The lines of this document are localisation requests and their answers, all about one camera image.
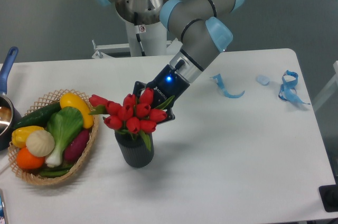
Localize green cucumber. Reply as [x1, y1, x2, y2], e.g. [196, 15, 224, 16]
[13, 102, 61, 129]

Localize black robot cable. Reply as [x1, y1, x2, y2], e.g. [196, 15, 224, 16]
[133, 12, 146, 57]

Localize yellow bell pepper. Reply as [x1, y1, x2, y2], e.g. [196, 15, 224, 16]
[12, 126, 44, 148]

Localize purple sweet potato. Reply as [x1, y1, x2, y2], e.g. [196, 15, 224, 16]
[64, 129, 90, 163]

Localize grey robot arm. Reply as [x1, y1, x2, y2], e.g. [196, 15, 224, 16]
[97, 0, 245, 107]

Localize red tulip bouquet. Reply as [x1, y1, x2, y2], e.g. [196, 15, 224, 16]
[89, 88, 174, 151]

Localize yellow squash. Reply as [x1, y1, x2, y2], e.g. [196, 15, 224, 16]
[60, 92, 93, 129]

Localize white frame at right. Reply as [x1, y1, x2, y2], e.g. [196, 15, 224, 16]
[312, 61, 337, 111]

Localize blue ribbon tangle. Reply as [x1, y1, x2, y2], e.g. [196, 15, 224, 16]
[278, 70, 311, 106]

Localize blue curved plastic strip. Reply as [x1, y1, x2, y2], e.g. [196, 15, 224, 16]
[211, 74, 245, 99]

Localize dark grey ribbed vase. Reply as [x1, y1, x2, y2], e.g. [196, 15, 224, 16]
[115, 132, 154, 168]

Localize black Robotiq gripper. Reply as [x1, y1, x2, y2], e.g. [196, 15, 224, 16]
[133, 65, 190, 124]

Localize green bok choy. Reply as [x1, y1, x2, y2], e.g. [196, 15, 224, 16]
[45, 107, 83, 167]

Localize green pea pods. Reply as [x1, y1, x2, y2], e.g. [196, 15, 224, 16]
[39, 165, 72, 178]

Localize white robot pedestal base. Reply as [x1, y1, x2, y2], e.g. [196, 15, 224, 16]
[91, 15, 185, 60]

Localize blue handled saucepan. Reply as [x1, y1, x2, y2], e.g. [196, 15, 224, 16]
[1, 46, 21, 151]

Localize orange fruit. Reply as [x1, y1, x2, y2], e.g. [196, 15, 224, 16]
[16, 147, 45, 170]

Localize black device at table edge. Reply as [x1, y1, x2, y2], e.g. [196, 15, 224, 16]
[318, 184, 337, 212]

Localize pale blue bottle cap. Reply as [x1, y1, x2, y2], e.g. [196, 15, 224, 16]
[256, 75, 270, 86]

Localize white garlic bulb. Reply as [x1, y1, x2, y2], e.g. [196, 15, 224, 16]
[26, 130, 55, 157]

